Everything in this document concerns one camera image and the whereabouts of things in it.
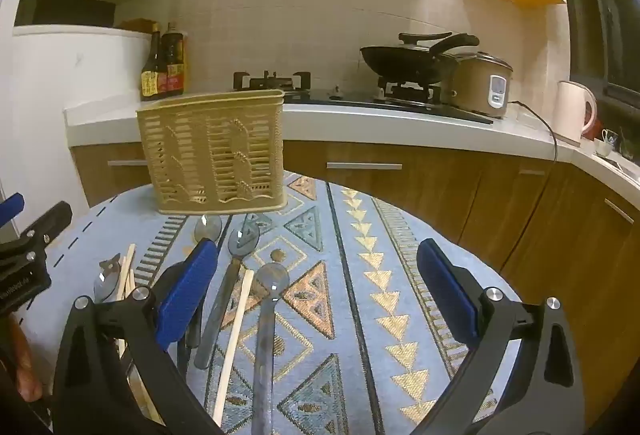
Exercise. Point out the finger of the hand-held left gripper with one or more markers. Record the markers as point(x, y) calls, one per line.
point(11, 210)
point(47, 225)

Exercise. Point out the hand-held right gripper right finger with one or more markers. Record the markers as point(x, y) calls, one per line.
point(445, 295)

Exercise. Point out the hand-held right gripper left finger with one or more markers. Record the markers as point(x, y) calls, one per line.
point(187, 295)

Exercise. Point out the wooden chopstick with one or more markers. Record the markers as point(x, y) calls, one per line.
point(132, 282)
point(127, 265)
point(232, 345)

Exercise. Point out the metal spoon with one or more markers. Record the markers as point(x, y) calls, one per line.
point(243, 242)

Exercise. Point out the brown paper bag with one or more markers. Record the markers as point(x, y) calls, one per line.
point(210, 155)

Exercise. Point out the person's left hand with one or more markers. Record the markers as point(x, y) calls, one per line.
point(29, 365)

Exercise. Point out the white round table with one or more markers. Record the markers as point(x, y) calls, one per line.
point(350, 315)

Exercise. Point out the white refrigerator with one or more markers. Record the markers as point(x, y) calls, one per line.
point(75, 65)

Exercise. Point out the yellow label sauce bottle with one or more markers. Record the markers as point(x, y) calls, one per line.
point(152, 80)

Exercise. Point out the white kitchen countertop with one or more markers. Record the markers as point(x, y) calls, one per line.
point(380, 120)

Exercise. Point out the red label sauce bottle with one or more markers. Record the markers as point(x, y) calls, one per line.
point(174, 75)

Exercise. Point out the beige rice cooker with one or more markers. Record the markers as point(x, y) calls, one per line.
point(475, 85)

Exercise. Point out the brown cardboard box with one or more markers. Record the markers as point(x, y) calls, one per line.
point(136, 25)

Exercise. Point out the black gas stove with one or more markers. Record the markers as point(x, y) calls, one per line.
point(350, 97)

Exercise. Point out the white electric kettle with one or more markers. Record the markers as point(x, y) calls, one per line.
point(570, 112)

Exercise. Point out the white patterned cup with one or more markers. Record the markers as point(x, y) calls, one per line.
point(606, 142)

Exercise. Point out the black wok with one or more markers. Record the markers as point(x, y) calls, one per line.
point(400, 62)

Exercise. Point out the dark window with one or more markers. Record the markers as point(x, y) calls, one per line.
point(600, 25)

